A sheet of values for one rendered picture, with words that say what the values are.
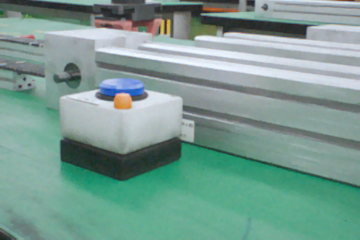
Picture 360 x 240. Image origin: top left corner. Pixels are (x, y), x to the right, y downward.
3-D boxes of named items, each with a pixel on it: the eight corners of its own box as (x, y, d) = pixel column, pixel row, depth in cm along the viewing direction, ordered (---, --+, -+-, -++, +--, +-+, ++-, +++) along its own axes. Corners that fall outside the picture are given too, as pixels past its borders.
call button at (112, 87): (90, 103, 49) (89, 80, 48) (121, 95, 52) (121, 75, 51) (122, 110, 46) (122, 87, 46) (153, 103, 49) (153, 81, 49)
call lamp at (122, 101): (109, 107, 45) (109, 92, 44) (122, 104, 46) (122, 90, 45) (123, 110, 44) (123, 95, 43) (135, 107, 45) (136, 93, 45)
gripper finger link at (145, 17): (162, 61, 94) (162, 6, 92) (134, 67, 88) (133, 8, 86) (133, 57, 98) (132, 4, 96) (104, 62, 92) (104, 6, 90)
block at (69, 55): (30, 111, 67) (26, 33, 65) (103, 95, 76) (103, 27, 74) (79, 124, 62) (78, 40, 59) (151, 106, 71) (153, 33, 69)
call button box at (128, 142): (59, 160, 49) (57, 92, 48) (132, 138, 57) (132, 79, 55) (122, 182, 45) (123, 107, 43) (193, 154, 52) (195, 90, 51)
